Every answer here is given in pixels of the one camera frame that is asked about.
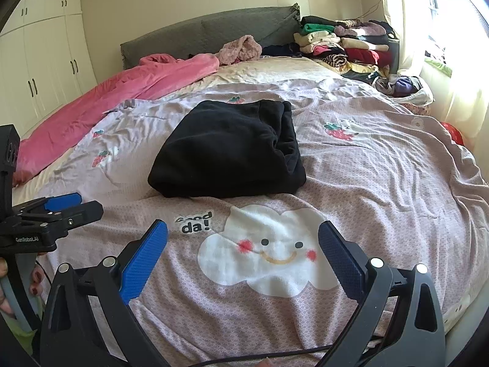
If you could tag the person's left hand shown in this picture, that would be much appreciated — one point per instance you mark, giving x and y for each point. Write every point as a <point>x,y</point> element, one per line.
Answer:
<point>38,281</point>

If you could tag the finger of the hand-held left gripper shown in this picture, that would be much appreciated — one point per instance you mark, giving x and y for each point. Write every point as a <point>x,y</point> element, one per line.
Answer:
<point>61,201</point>
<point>84,214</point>

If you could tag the grey padded headboard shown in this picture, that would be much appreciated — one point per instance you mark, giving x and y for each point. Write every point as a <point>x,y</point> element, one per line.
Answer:
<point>172,42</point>

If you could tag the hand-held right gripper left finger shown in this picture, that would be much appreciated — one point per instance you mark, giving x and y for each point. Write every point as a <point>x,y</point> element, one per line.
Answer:
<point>145,260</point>

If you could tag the red plastic bag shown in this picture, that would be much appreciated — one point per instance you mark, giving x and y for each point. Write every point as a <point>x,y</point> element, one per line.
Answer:
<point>452,132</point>

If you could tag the pale pink printed blanket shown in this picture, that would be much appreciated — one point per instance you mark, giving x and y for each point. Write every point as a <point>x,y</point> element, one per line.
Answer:
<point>382,198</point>

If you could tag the floral basket of clothes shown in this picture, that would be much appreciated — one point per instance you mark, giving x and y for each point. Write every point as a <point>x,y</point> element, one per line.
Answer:
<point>405,86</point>

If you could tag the green cloth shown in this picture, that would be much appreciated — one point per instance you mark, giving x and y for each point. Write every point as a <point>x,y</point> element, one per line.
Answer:
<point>439,67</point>

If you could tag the white wardrobe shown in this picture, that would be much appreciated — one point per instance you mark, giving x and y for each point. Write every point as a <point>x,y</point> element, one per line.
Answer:
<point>46,65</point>

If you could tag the pile of folded clothes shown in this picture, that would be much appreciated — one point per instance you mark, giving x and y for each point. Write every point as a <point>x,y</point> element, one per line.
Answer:
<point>344,46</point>

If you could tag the dark navy clothes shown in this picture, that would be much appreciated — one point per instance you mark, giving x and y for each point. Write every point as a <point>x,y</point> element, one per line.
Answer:
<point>280,50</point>

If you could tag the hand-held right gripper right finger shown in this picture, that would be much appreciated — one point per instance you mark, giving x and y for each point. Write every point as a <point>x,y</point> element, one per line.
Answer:
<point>344,256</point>

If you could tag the fluffy pink garment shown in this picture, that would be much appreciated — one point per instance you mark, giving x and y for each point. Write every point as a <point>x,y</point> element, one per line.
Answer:
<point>240,49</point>

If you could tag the cream curtain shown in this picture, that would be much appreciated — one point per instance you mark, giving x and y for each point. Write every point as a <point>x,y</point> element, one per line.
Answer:
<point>458,114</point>

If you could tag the pink quilt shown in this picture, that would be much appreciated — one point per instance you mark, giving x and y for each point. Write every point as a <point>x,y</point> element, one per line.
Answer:
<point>95,103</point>

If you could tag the black sweater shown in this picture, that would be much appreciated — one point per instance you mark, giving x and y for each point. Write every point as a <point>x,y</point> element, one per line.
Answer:
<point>221,153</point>

